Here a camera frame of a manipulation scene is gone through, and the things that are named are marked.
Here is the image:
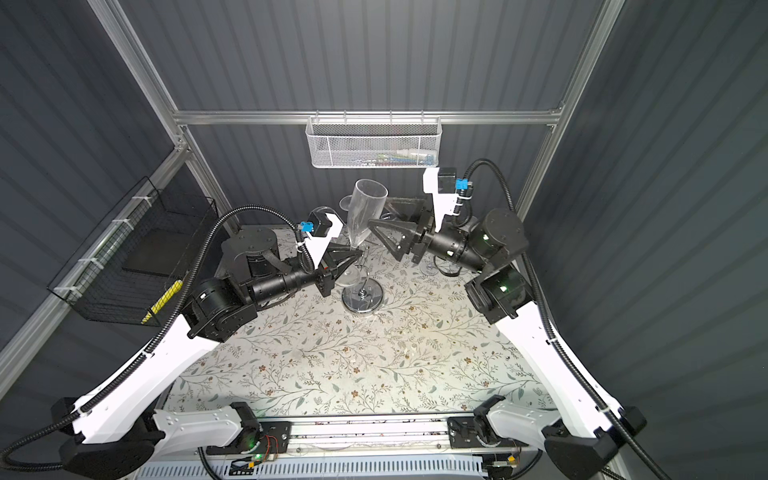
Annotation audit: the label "black wire basket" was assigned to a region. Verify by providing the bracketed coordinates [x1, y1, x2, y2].
[48, 177, 218, 327]

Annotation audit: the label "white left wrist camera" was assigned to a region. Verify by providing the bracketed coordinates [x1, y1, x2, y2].
[297, 207, 344, 270]

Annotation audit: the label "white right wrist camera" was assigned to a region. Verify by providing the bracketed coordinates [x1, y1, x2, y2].
[422, 167, 472, 232]

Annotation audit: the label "white ventilated cover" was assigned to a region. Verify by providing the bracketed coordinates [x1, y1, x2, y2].
[134, 455, 487, 480]

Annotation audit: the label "chrome wine glass rack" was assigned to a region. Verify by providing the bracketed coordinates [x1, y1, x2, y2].
[341, 242, 384, 314]

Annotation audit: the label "yellow black tool in basket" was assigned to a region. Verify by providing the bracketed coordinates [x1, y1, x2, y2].
[141, 280, 183, 325]

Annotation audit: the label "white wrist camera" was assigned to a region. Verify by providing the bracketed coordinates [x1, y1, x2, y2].
[297, 207, 344, 270]
[422, 167, 472, 232]

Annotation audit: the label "white wire mesh basket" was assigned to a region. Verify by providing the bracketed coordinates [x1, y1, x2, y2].
[305, 116, 443, 169]

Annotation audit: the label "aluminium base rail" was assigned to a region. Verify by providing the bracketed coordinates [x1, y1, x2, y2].
[128, 410, 541, 460]

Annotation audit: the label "clear wine glass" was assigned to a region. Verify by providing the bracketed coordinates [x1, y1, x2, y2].
[339, 195, 352, 213]
[347, 179, 389, 248]

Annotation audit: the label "black pad in basket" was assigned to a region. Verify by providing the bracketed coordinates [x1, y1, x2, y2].
[122, 229, 194, 277]

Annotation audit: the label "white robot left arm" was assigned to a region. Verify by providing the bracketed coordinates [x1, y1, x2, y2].
[1, 207, 362, 479]

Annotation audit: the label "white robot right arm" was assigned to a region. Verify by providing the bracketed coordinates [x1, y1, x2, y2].
[367, 158, 669, 479]

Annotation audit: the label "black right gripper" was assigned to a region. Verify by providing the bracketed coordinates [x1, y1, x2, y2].
[368, 198, 485, 279]

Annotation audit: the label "items in white basket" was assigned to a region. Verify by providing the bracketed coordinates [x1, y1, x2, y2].
[352, 148, 439, 168]

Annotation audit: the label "aluminium frame profile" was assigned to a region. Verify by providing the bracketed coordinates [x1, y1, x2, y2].
[0, 0, 628, 403]

